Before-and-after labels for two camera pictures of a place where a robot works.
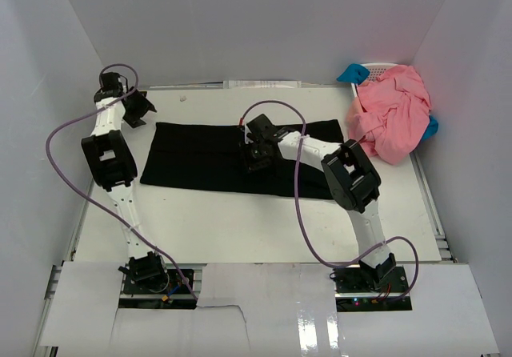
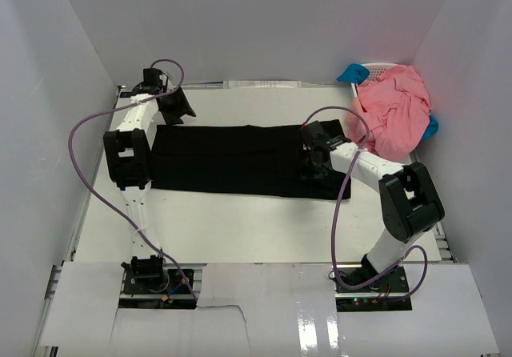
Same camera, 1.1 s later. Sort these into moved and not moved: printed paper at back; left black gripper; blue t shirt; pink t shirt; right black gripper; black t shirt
Moved: left black gripper; right black gripper
Not moved: pink t shirt; printed paper at back; blue t shirt; black t shirt
